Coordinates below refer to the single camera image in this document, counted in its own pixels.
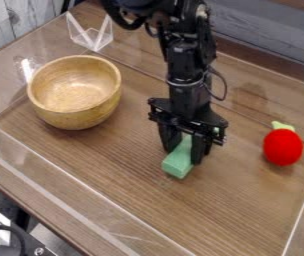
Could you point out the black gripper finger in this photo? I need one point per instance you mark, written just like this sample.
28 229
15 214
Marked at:
202 144
170 136

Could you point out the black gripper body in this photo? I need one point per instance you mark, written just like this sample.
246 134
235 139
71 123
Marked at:
186 109

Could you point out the green rectangular block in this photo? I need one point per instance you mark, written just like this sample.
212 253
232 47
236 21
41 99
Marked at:
178 164

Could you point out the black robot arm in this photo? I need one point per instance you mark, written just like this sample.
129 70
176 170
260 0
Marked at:
180 24

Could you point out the wooden bowl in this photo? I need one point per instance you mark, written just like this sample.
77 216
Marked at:
75 91

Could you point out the red plush strawberry toy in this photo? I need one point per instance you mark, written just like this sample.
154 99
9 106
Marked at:
282 145

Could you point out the black metal equipment base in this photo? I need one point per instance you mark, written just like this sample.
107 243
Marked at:
27 245

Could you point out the clear acrylic corner bracket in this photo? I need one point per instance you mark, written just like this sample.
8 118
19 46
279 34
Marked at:
91 38

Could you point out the clear acrylic tray wall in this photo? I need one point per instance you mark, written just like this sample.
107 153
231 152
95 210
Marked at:
99 227

